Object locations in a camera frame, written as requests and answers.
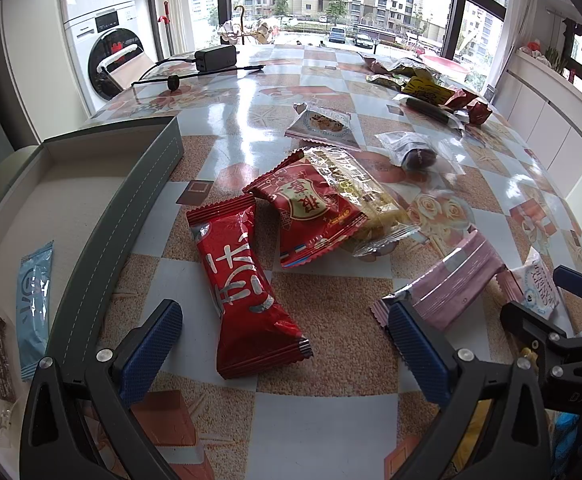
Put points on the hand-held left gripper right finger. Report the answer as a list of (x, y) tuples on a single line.
[(416, 355)]

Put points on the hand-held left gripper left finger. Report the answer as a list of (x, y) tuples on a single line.
[(151, 345)]

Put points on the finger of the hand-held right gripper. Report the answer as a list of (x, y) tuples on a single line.
[(526, 321), (576, 280)]

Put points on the white packet with pink edge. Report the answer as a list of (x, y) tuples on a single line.
[(541, 285)]

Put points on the pink snack packet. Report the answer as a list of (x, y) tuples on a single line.
[(451, 280)]

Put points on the red packet with white characters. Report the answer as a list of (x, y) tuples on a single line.
[(241, 285)]

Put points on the grey storage box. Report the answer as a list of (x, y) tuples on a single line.
[(71, 200)]

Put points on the red packet with gold label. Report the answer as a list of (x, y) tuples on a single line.
[(311, 210)]

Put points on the light blue snack packet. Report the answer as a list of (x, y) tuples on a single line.
[(33, 305)]

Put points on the dark brown snack bar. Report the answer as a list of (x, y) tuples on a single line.
[(1, 355)]

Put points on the clear packet of yellow crackers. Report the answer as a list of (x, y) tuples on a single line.
[(373, 205)]

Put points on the white cabinet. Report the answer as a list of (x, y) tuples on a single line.
[(546, 110)]

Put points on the clear packet with brown snack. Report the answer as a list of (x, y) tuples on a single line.
[(418, 157)]

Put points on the green plant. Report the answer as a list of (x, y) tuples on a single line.
[(557, 60)]

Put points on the grey-green sofa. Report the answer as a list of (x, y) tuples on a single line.
[(6, 170)]

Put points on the pile of mixed snack packets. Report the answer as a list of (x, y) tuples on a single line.
[(426, 90)]

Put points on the white packet with cookie picture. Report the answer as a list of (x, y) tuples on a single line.
[(321, 125)]

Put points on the red plastic basin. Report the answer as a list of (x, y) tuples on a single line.
[(446, 62)]

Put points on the folding chair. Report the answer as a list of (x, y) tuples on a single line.
[(126, 67)]

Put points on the white washing machine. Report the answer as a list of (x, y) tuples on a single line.
[(83, 35)]

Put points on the metal cup rack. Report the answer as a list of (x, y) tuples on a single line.
[(243, 30)]

